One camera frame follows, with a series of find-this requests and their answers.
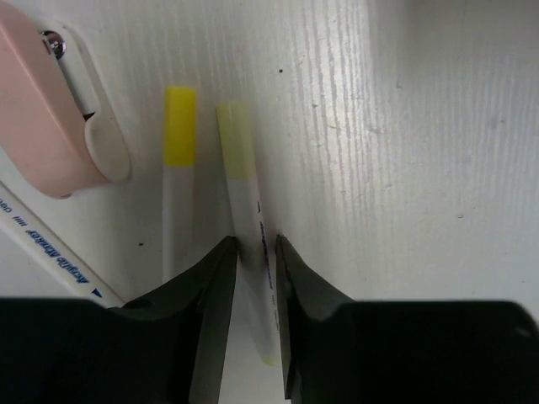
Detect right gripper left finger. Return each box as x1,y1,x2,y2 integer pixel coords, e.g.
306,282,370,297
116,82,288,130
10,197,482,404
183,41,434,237
1,237,238,403

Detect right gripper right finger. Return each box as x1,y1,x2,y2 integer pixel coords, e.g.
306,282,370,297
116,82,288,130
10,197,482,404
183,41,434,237
275,237,538,403

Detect white marker yellow cap lower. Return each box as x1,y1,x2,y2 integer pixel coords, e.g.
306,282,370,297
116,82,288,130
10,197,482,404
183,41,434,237
1,185,124,307

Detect white marker yellow cap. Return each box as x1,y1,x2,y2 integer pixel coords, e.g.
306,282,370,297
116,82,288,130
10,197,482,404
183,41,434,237
162,86,196,282
1,185,124,307

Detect white marker yellow cap upper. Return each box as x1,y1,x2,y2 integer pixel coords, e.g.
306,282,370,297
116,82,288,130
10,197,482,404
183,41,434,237
162,86,196,282

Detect pink correction tape dispenser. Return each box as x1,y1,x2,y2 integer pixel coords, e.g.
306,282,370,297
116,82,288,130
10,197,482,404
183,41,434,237
1,1,131,199

